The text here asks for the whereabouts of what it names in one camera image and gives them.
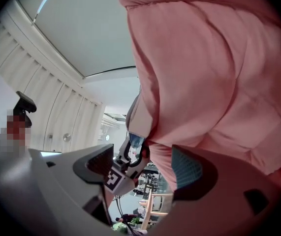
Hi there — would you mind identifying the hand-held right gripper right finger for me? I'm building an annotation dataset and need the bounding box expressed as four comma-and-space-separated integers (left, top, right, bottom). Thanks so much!
152, 145, 281, 236

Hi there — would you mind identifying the light wooden chair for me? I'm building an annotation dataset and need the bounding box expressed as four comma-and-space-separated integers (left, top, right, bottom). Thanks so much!
140, 187, 174, 231

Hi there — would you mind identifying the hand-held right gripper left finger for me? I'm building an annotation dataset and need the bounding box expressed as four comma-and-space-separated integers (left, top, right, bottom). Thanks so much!
29, 143, 115, 234

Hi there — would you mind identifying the person's head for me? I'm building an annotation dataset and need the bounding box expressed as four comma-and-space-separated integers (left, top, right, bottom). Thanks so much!
6, 108, 32, 148

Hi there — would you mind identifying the pink sofa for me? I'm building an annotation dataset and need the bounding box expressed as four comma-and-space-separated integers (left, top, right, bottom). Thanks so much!
114, 0, 281, 190

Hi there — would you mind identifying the black head camera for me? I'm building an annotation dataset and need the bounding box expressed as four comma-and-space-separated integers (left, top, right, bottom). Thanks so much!
12, 90, 37, 127

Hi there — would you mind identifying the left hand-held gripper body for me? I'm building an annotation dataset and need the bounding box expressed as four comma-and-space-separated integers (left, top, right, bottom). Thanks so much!
104, 141, 151, 196

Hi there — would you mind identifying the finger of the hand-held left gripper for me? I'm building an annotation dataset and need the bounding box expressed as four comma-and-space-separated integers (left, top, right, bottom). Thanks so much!
125, 93, 154, 148

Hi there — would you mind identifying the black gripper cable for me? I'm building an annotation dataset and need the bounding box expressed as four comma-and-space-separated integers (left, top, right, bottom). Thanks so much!
114, 193, 137, 236

